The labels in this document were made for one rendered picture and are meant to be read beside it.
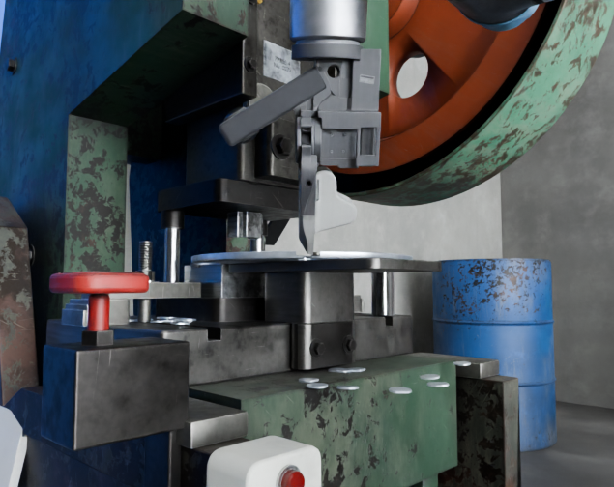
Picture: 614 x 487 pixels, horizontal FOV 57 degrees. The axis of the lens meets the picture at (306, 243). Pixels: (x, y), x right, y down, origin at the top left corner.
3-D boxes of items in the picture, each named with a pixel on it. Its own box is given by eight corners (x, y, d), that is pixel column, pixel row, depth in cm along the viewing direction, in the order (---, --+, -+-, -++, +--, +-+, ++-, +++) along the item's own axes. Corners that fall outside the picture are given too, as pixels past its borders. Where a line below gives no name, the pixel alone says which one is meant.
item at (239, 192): (325, 230, 86) (325, 195, 87) (219, 219, 72) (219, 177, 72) (256, 237, 97) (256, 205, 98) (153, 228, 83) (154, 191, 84)
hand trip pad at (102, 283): (155, 371, 43) (157, 272, 44) (78, 380, 39) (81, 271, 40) (112, 362, 48) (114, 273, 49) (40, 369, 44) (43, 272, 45)
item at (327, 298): (447, 370, 67) (445, 257, 68) (375, 385, 57) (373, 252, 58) (299, 353, 84) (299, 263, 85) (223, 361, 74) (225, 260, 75)
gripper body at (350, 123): (378, 174, 55) (385, 43, 52) (291, 173, 55) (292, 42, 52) (366, 164, 63) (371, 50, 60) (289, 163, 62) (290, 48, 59)
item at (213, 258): (388, 267, 90) (388, 262, 90) (440, 258, 61) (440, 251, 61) (206, 267, 89) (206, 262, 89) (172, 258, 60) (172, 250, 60)
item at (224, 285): (301, 296, 85) (301, 266, 86) (221, 298, 75) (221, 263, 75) (262, 295, 92) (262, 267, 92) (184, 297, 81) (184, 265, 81)
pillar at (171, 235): (182, 297, 82) (183, 201, 83) (168, 297, 81) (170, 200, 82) (173, 296, 84) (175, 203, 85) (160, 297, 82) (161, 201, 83)
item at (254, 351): (414, 353, 88) (413, 314, 89) (160, 391, 56) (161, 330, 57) (282, 340, 109) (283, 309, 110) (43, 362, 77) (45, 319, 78)
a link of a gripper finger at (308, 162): (316, 218, 55) (317, 127, 53) (300, 218, 55) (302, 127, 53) (313, 209, 60) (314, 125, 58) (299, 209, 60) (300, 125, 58)
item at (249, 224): (266, 238, 84) (266, 214, 84) (241, 236, 81) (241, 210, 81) (251, 239, 86) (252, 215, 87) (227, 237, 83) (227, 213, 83)
